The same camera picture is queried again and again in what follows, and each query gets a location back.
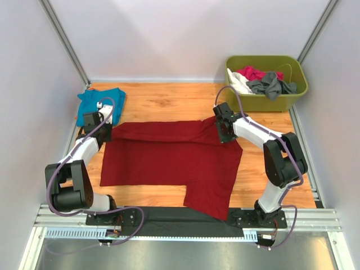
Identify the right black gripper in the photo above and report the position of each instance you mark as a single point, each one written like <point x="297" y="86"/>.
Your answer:
<point x="223" y="139"/>

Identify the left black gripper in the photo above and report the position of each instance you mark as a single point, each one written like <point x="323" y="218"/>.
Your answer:
<point x="109" y="127"/>

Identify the dark red t shirt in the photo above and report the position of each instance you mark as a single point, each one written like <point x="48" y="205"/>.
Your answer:
<point x="178" y="153"/>

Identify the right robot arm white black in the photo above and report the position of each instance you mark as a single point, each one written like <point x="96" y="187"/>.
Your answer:
<point x="284" y="159"/>

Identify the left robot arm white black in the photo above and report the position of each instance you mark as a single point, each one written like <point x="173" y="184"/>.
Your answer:
<point x="69" y="189"/>

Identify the white t shirt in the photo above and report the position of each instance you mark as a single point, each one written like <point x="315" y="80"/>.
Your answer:
<point x="239" y="83"/>

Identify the pink t shirt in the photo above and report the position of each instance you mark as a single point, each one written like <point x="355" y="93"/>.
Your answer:
<point x="249" y="73"/>

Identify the grey t shirt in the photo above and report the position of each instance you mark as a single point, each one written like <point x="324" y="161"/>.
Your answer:
<point x="272" y="87"/>

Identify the olive green plastic bin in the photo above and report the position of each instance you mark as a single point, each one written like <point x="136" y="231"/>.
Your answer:
<point x="292" y="73"/>

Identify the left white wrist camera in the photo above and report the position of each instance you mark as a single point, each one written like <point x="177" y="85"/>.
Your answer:
<point x="108" y="113"/>

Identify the aluminium frame rail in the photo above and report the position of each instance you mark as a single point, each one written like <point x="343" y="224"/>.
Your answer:
<point x="313" y="239"/>

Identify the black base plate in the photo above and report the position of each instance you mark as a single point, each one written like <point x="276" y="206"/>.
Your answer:
<point x="185" y="222"/>

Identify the left aluminium corner post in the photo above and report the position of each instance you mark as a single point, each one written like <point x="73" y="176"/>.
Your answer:
<point x="60" y="31"/>

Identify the aluminium corner post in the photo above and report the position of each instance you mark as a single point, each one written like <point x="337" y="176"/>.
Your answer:
<point x="317" y="30"/>
<point x="60" y="31"/>

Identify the right aluminium corner post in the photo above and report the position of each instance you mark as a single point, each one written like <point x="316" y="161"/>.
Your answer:
<point x="317" y="30"/>

